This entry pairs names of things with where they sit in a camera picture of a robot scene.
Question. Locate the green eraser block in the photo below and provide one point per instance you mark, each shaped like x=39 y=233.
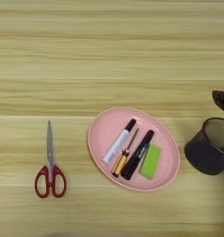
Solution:
x=151 y=162

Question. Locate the pink oval plate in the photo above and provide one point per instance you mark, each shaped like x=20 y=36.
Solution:
x=101 y=145

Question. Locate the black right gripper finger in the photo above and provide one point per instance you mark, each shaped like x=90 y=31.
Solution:
x=223 y=100

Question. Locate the black mesh pen cup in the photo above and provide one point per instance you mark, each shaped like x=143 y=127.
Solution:
x=203 y=154

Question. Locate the black marker pen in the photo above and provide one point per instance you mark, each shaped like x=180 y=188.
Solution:
x=137 y=157

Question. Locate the white marker with black cap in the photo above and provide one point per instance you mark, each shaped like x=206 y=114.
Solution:
x=117 y=146

